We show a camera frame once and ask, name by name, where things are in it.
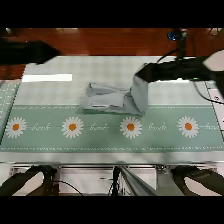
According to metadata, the black cable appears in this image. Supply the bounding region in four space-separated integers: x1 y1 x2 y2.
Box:
52 180 85 197
109 165 122 197

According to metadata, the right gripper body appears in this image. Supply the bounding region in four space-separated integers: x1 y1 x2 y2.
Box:
134 62 162 84

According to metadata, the silver frame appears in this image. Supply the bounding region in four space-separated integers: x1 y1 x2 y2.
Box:
0 162 224 197

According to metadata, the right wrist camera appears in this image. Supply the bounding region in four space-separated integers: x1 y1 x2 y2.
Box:
168 28 190 61

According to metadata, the blue round object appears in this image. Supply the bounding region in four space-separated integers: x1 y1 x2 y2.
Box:
167 31 178 42

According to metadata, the grey-blue T-shirt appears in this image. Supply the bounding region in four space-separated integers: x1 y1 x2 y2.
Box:
78 74 150 116

